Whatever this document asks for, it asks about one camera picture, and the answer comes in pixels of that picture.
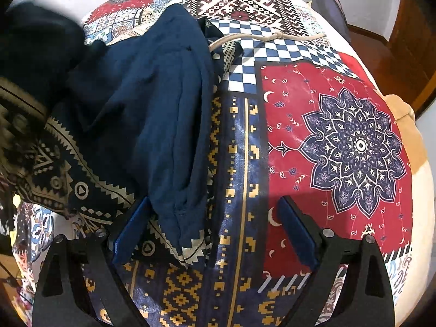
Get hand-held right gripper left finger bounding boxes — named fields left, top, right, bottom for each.
left=32, top=197, right=154, bottom=327

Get blue bag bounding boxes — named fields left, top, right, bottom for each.
left=311, top=0, right=352, bottom=42

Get patchwork printed bedspread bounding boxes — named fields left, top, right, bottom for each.
left=0, top=0, right=420, bottom=327

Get tan cushion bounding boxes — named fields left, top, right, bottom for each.
left=384, top=93, right=436, bottom=318

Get navy patterned hoodie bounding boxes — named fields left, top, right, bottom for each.
left=0, top=0, right=328, bottom=267

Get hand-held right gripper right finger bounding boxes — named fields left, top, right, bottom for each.
left=277, top=195, right=396, bottom=327

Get wooden door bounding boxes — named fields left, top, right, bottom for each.
left=389, top=0, right=436, bottom=114

